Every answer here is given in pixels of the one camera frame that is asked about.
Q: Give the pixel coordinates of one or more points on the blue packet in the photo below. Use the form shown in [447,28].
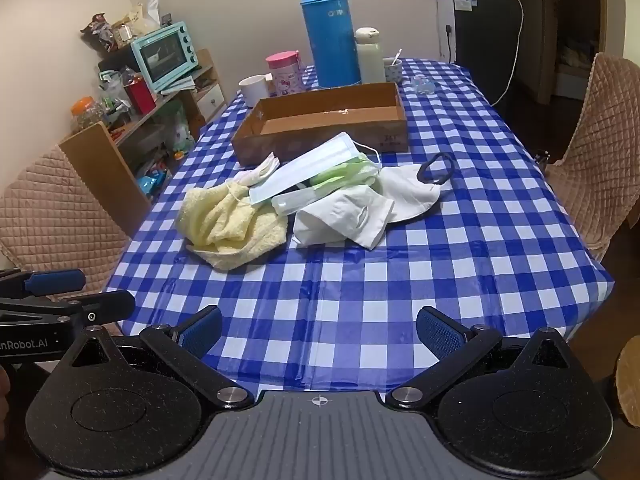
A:
[152,182]

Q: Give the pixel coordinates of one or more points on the white plastic bag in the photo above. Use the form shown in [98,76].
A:
[152,10]

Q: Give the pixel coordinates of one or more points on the black appliance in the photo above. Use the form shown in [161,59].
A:
[115,62]

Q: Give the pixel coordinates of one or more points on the red box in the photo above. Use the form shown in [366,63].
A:
[141,96]

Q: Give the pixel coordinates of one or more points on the pale yellow towel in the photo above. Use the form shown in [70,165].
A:
[225,225]

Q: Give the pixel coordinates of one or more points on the white cloth mask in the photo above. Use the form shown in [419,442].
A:
[330,220]

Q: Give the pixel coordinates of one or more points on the teal toaster oven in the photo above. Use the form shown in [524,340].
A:
[165,55]

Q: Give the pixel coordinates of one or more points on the blue white checkered tablecloth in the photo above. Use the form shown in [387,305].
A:
[350,285]

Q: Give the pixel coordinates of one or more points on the small patterned cup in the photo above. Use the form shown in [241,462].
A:
[391,74]

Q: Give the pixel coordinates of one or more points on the shallow cardboard box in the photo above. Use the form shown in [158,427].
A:
[380,135]

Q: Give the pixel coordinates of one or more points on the clear jar of nuts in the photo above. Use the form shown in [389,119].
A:
[124,31]

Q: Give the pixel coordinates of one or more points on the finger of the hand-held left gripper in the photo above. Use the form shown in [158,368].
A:
[107,307]
[55,281]

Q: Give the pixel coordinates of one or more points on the dark snack bag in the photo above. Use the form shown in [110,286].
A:
[97,32]

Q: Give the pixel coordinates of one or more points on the stack of papers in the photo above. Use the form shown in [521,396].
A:
[180,85]

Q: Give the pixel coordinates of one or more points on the green white pouch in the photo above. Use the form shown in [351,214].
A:
[181,130]

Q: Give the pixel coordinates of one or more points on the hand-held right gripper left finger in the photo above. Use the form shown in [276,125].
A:
[202,332]

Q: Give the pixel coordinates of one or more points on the green mask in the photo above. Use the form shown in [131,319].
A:
[340,176]

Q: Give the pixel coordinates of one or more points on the pink lidded printed cup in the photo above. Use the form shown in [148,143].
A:
[285,77]

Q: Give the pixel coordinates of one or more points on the black mini fridge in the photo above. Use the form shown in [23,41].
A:
[480,35]

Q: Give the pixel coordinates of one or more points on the light blue surgical mask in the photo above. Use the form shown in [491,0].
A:
[310,165]

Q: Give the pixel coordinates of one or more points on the white mug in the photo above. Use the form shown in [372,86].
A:
[252,90]

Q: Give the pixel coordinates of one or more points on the white spoon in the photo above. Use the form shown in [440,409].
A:
[397,56]

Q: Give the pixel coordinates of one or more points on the wooden shelf unit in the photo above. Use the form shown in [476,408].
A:
[205,105]

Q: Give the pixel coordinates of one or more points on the white insulated bottle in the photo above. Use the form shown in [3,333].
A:
[370,60]

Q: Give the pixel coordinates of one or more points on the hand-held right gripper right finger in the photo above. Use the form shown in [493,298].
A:
[440,332]

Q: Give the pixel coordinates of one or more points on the low white bed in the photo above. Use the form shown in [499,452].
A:
[575,77]

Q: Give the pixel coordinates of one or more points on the clear plastic wrapper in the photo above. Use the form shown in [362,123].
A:
[424,85]

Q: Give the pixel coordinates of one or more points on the round brown stool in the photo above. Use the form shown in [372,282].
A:
[629,385]

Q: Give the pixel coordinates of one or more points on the blue thermos flask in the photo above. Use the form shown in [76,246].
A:
[330,35]

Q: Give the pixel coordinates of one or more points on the quilted beige chair cover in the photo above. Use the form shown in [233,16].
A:
[50,220]
[600,160]

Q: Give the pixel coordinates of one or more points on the orange lid plastic jar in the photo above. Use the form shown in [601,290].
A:
[87,115]

